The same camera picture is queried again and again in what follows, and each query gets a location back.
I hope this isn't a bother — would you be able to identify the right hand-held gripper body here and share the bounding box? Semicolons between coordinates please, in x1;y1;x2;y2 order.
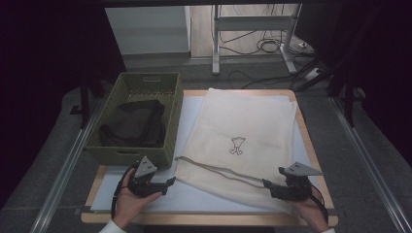
278;161;325;202

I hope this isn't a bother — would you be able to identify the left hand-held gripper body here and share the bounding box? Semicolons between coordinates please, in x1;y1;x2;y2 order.
127;155;163;199

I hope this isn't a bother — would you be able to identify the dark cloth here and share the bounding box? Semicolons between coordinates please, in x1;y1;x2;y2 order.
98;98;167;149

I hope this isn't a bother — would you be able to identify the white mesh laundry bag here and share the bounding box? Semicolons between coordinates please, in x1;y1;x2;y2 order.
174;87;298;215

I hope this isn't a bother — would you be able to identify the green woven basket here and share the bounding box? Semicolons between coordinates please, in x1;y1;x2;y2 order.
83;71;185;169

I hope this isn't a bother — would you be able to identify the person's left hand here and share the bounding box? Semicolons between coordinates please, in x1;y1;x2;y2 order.
112;169;163;230

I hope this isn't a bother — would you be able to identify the person's right hand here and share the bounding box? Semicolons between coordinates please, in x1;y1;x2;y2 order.
291;188;330;233

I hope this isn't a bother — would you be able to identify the person's left white sleeve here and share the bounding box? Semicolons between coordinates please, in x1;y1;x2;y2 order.
98;218;128;233

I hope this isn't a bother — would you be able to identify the black stand leg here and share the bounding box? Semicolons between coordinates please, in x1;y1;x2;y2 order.
69;82;93;130

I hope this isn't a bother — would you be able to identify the white power strip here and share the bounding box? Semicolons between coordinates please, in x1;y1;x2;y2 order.
303;67;326;82

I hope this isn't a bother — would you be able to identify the black curtain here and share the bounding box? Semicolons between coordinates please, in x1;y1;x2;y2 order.
292;0;412;159
0;0;127;208

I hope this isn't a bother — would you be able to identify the white cabinet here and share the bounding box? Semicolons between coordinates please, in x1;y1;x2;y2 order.
104;5;192;56

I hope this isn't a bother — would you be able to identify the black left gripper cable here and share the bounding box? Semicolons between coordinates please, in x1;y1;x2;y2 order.
110;162;140;219

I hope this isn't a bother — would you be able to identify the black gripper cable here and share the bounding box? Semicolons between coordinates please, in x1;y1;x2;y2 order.
110;162;140;219
310;183;329;224

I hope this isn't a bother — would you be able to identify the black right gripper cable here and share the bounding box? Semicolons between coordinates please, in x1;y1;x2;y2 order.
310;183;329;224

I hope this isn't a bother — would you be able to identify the beige drawstring cord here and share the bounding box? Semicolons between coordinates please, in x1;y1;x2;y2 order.
174;155;270;189

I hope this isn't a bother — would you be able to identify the aluminium rail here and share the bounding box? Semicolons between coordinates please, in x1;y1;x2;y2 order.
327;96;412;233
29;96;109;233

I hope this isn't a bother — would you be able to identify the black floor cable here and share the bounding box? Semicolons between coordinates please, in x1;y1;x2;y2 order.
226;56;322;90

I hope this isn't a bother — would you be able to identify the grey metal desk frame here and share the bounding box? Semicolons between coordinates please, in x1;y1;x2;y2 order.
211;3;303;77

